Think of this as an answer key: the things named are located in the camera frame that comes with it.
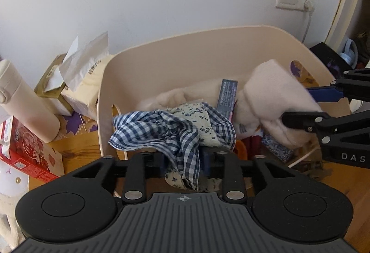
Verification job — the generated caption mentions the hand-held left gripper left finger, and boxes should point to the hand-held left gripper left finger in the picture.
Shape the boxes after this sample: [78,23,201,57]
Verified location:
[72,152,170,203]

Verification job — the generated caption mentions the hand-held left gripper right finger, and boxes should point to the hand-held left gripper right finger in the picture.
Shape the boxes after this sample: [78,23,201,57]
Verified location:
[201,147,301,202]

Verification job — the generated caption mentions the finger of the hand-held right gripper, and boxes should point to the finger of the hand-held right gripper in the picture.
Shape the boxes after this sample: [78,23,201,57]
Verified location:
[307,67,370,103]
[281,110,370,141]

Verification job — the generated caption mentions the blue gingham floral cloth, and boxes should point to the blue gingham floral cloth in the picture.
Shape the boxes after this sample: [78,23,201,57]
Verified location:
[109,101,236,193]

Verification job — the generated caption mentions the pink fleece cloth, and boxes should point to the pink fleece cloth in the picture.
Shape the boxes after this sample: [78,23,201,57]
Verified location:
[234,59,325,148]

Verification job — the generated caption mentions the beige plastic storage bin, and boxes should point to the beige plastic storage bin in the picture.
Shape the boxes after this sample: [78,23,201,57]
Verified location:
[97,25,352,198]

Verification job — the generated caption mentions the wooden desktop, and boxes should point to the wooden desktop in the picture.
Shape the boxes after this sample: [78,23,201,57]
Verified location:
[0,108,370,253]

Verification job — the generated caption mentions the black box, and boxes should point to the black box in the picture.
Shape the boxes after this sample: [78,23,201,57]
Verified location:
[309,42,346,82]

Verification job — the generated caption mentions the blue patterned packet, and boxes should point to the blue patterned packet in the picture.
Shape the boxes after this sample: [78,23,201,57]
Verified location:
[261,134,293,163]

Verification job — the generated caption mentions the light blue headphones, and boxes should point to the light blue headphones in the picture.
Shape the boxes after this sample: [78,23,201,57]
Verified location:
[339,38,359,69]

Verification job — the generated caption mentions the dark grey-blue packet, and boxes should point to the dark grey-blue packet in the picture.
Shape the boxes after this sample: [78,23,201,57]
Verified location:
[216,78,239,118]

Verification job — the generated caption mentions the beige plush cloth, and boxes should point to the beige plush cloth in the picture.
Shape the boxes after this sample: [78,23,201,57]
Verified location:
[138,79,226,113]

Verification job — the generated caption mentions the cream tissue pack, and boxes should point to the cream tissue pack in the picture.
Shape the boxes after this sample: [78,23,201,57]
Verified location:
[60,53,117,122]

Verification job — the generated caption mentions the white tissue sheet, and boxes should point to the white tissue sheet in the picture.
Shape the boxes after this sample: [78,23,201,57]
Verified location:
[59,31,110,91]

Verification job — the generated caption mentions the red cardboard box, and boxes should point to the red cardboard box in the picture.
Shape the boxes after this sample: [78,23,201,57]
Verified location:
[0,116,65,184]

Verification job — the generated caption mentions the gold cardboard box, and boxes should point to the gold cardboard box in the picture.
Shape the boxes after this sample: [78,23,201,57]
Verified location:
[34,53,75,116]

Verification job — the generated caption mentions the white thermos bottle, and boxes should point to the white thermos bottle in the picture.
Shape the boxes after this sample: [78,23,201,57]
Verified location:
[0,59,61,144]

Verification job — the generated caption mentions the white cloth bag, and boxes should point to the white cloth bag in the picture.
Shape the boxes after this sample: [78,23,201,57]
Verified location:
[0,160,30,253]

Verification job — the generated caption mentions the white plug with cable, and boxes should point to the white plug with cable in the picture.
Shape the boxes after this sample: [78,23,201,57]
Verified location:
[301,0,315,44]

